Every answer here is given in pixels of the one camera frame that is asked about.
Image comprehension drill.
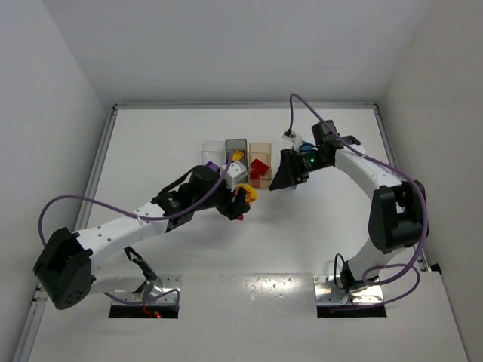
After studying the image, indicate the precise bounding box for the red lego brick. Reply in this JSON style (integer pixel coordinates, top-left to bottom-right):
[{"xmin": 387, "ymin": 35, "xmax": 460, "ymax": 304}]
[{"xmin": 250, "ymin": 158, "xmax": 270, "ymax": 179}]

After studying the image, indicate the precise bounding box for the smoke grey plastic container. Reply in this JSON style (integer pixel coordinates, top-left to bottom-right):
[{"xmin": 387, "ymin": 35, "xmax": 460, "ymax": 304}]
[{"xmin": 224, "ymin": 138, "xmax": 248, "ymax": 183}]

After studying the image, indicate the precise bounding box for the aluminium table frame rail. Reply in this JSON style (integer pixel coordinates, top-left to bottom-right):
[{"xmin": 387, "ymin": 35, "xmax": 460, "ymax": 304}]
[{"xmin": 13, "ymin": 102, "xmax": 395, "ymax": 361}]

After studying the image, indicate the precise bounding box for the purple lego brick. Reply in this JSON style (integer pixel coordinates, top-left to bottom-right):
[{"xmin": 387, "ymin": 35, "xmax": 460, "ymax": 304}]
[{"xmin": 205, "ymin": 161, "xmax": 220, "ymax": 173}]

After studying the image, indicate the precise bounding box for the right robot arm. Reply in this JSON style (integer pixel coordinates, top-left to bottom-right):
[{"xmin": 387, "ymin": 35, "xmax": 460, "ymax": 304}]
[{"xmin": 269, "ymin": 121, "xmax": 425, "ymax": 293}]

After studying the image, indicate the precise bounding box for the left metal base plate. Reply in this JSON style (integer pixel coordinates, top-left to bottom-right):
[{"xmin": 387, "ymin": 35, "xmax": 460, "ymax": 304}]
[{"xmin": 110, "ymin": 275, "xmax": 182, "ymax": 307}]

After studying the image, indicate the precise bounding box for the yellow butterfly lego piece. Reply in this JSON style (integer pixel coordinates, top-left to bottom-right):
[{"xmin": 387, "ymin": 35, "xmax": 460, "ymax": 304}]
[{"xmin": 235, "ymin": 184, "xmax": 258, "ymax": 204}]

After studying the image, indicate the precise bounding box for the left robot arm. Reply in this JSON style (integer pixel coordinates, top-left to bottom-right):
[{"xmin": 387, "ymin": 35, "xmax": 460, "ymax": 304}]
[{"xmin": 33, "ymin": 161, "xmax": 251, "ymax": 310}]

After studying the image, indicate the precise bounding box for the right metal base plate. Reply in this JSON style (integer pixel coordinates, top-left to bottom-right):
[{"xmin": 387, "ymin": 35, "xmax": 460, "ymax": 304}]
[{"xmin": 313, "ymin": 275, "xmax": 384, "ymax": 307}]

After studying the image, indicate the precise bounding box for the clear plastic container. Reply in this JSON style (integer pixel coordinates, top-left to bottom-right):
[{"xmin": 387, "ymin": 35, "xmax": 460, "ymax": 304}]
[{"xmin": 202, "ymin": 141, "xmax": 225, "ymax": 167}]

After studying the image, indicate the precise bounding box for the metal base plate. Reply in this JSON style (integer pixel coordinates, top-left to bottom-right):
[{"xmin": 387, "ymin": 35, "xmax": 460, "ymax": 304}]
[
  {"xmin": 110, "ymin": 275, "xmax": 182, "ymax": 307},
  {"xmin": 313, "ymin": 275, "xmax": 384, "ymax": 307}
]

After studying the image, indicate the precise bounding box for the tan plastic container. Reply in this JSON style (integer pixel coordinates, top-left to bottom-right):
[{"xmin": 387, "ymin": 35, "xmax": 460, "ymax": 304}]
[{"xmin": 248, "ymin": 142, "xmax": 272, "ymax": 189}]

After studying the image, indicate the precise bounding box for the blue plastic container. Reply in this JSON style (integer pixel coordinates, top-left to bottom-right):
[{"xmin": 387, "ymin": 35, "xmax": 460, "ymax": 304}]
[{"xmin": 290, "ymin": 140, "xmax": 315, "ymax": 191}]

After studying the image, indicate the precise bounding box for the yellow lego brick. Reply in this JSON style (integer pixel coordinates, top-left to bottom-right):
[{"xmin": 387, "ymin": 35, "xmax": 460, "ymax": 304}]
[{"xmin": 232, "ymin": 150, "xmax": 245, "ymax": 161}]

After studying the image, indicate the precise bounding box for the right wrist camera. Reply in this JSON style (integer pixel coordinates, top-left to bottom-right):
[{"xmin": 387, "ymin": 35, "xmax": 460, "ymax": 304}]
[{"xmin": 282, "ymin": 130, "xmax": 303, "ymax": 150}]

